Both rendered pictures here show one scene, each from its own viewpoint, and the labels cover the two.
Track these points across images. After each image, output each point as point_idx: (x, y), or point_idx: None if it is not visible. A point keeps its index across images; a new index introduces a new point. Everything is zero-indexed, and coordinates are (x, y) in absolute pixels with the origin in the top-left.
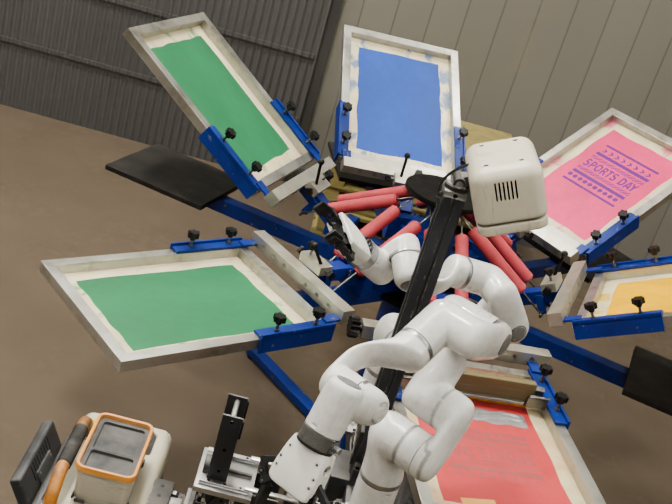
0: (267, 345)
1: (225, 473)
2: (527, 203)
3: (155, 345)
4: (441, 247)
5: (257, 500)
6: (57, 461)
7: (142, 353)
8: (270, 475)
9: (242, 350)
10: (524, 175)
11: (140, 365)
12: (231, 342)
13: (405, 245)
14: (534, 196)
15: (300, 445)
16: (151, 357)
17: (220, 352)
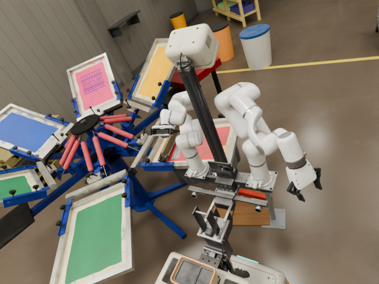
0: (132, 204)
1: (218, 227)
2: (214, 39)
3: (120, 251)
4: (199, 88)
5: (304, 199)
6: None
7: (128, 256)
8: (300, 189)
9: (132, 214)
10: (207, 30)
11: (133, 258)
12: (129, 217)
13: (168, 113)
14: (213, 34)
15: (299, 168)
16: (131, 252)
17: (132, 223)
